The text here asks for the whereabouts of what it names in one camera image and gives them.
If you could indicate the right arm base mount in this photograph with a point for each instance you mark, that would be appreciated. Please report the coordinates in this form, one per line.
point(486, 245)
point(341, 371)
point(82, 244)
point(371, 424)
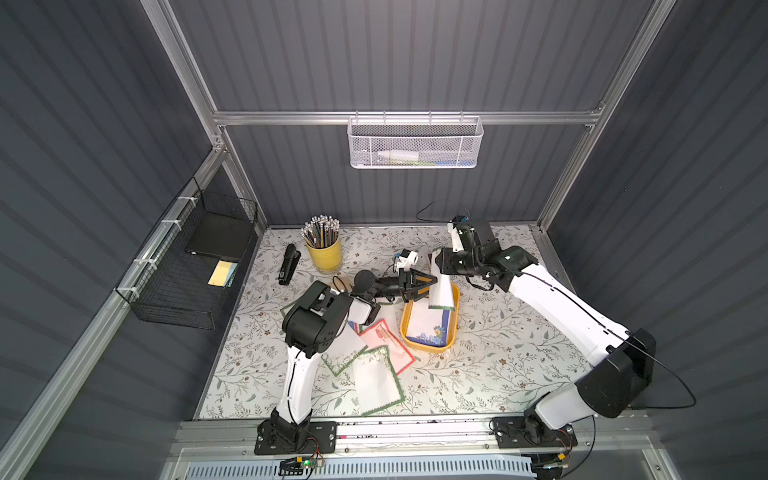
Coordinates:
point(517, 432)

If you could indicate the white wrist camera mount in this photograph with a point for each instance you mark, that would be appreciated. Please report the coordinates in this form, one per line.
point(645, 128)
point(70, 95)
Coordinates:
point(405, 260)

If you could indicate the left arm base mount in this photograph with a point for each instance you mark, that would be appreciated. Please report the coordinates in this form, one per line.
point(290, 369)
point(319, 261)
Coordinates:
point(278, 437)

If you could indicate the bundle of pencils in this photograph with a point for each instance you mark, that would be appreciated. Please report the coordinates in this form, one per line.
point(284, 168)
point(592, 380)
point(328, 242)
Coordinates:
point(321, 232)

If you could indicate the yellow pencil cup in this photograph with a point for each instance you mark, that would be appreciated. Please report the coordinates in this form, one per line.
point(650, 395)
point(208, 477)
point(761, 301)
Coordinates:
point(327, 260)

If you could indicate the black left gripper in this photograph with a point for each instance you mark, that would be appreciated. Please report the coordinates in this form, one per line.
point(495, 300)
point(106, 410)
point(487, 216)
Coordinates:
point(405, 285)

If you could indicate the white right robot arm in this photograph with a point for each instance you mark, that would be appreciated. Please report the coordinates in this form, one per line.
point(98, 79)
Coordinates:
point(621, 361)

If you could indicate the black notebook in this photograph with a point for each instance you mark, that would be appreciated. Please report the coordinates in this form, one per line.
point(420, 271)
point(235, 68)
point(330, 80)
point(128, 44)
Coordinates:
point(219, 236)

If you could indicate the white mesh wall basket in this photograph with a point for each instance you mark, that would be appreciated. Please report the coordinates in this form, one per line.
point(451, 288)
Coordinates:
point(442, 144)

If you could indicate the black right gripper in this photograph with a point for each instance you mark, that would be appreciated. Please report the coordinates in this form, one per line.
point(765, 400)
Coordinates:
point(447, 261)

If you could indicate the white glue bottle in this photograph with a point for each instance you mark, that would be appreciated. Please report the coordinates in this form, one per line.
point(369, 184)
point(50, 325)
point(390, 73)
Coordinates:
point(398, 156)

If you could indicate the yellow sticky notes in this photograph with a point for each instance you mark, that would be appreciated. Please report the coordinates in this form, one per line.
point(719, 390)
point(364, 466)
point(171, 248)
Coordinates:
point(223, 274)

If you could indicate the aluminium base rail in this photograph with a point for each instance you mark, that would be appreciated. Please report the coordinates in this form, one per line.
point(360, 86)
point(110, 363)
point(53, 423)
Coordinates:
point(224, 440)

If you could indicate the green bordered stationery paper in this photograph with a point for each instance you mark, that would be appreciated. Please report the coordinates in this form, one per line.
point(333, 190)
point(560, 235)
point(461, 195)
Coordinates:
point(390, 314)

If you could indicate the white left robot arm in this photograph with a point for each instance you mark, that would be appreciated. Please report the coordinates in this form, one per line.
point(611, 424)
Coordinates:
point(320, 315)

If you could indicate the black wire wall basket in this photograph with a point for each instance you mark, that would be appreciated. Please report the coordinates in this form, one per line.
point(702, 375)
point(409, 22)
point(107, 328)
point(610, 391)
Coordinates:
point(171, 286)

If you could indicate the yellow storage tray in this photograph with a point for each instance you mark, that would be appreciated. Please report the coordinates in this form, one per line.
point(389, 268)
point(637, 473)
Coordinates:
point(452, 331)

